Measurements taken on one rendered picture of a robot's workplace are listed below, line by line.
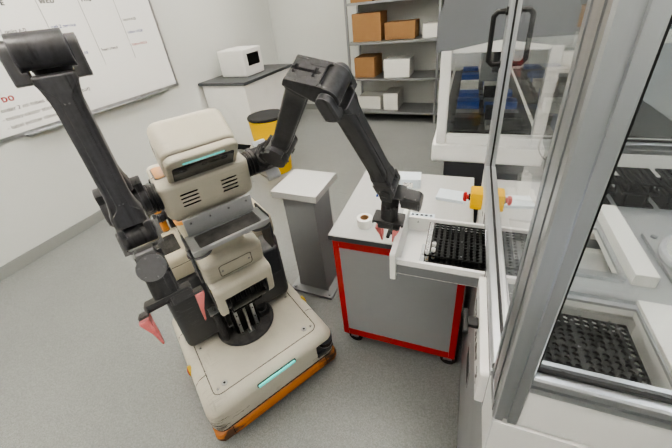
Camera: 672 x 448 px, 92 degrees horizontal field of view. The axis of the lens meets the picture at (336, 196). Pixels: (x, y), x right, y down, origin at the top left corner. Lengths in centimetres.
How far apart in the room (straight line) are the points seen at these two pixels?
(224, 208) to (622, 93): 98
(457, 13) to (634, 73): 136
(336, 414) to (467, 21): 185
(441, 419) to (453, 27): 173
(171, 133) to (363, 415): 143
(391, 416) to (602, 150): 155
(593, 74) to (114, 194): 77
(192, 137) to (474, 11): 127
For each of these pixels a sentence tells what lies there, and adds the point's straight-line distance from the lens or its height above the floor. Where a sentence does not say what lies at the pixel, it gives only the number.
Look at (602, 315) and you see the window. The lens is 57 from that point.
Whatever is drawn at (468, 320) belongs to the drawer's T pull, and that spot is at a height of 91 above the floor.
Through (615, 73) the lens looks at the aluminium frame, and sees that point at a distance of 38.
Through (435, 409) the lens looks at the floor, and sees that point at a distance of 181.
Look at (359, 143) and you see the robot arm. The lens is 81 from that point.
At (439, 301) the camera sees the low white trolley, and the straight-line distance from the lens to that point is 153.
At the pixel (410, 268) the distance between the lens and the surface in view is 109.
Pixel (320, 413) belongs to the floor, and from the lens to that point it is 181.
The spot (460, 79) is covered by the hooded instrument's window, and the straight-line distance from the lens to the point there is 177.
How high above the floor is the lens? 162
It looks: 31 degrees down
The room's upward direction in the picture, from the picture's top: 7 degrees counter-clockwise
